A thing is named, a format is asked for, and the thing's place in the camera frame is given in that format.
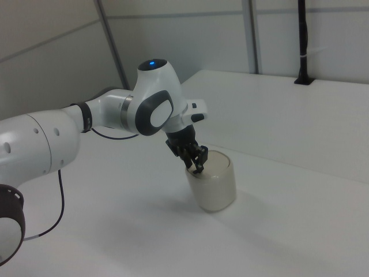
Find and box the black pole with base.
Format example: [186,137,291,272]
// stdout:
[293,0,315,86]

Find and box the small white trash can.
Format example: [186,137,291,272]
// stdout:
[184,149,238,214]

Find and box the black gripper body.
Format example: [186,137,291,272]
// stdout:
[165,125,199,155]

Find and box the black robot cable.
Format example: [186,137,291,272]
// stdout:
[24,128,140,242]

